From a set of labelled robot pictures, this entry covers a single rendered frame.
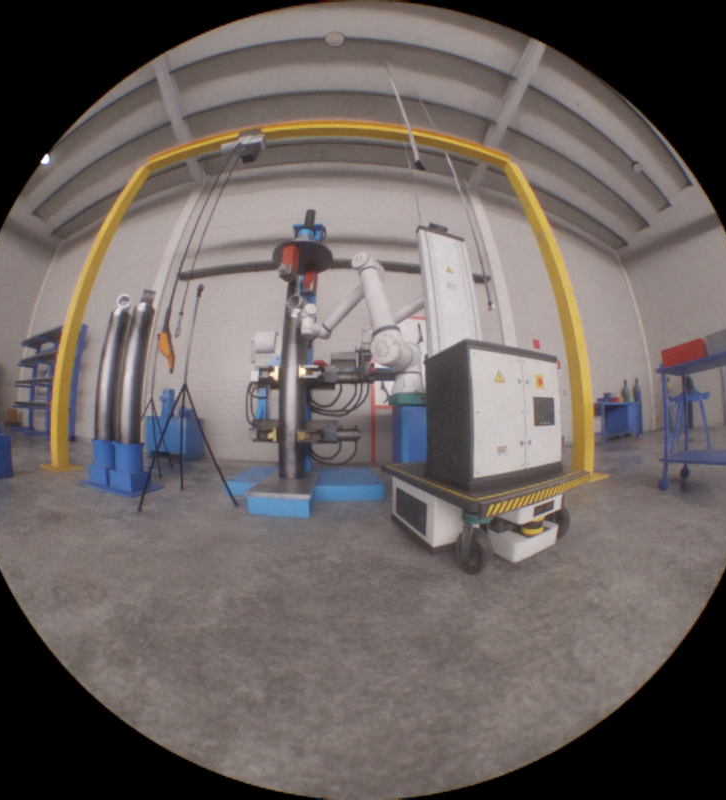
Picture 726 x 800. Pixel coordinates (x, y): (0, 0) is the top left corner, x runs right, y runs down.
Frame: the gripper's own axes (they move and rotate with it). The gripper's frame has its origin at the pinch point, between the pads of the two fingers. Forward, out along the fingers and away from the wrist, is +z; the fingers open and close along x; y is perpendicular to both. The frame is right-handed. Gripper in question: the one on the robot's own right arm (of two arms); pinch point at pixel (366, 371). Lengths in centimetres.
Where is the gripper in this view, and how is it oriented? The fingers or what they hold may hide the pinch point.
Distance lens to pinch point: 198.7
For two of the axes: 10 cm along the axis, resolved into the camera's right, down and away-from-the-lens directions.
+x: -0.9, -2.4, 9.7
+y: 10.0, 0.1, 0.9
